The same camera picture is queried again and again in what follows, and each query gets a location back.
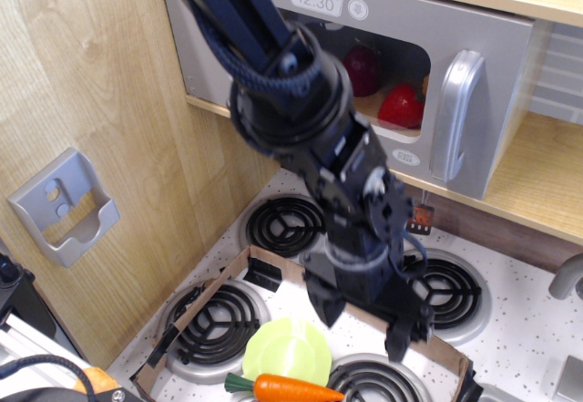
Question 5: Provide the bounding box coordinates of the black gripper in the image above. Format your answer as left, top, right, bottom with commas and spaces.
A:
300, 232, 434, 363

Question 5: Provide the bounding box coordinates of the silver microwave door handle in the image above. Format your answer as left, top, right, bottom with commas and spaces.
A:
429, 49, 485, 182

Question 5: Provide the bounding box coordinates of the grey toy microwave door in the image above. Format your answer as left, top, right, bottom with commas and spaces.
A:
166, 0, 535, 199

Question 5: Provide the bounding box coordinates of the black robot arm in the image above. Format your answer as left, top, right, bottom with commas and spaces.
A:
183, 0, 434, 362

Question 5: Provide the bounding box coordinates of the front right black burner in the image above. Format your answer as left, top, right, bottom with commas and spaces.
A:
328, 360, 422, 402

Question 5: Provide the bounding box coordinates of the black burner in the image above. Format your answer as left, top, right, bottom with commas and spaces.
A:
240, 195, 325, 258
174, 282, 265, 366
328, 360, 422, 402
410, 257, 483, 331

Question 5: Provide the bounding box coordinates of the light green toy plate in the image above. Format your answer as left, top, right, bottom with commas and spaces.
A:
242, 317, 332, 387

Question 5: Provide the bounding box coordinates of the back right black burner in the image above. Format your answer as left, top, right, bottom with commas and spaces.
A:
410, 257, 483, 331

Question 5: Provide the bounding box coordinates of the orange toy carrot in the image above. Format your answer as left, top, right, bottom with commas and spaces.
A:
224, 373, 345, 402

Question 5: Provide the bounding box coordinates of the orange toy spatula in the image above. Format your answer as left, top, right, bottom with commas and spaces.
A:
407, 190, 435, 236

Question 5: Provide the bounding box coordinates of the back left black burner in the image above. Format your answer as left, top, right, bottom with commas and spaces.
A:
240, 195, 325, 258

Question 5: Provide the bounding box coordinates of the front left black burner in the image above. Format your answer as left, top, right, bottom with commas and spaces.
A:
174, 282, 265, 366

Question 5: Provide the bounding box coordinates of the brown cardboard tray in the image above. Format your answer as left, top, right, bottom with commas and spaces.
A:
129, 244, 484, 402

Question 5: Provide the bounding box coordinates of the grey sink faucet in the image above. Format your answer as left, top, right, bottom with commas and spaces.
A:
548, 253, 583, 300

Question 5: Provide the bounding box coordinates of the red toy pepper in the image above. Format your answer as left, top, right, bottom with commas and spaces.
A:
377, 84, 424, 129

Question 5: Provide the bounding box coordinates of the grey sink basin corner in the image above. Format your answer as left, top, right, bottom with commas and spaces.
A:
552, 356, 583, 402

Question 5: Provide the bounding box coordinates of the dark red toy fruit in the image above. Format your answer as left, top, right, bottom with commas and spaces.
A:
343, 46, 381, 97

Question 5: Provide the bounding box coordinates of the black device at left edge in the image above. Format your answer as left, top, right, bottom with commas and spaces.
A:
1, 254, 56, 338

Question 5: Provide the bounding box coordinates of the grey wall phone holder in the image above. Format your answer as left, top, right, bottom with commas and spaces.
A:
7, 148, 120, 268

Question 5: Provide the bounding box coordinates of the black braided cable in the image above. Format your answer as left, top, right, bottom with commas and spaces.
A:
0, 355, 99, 402

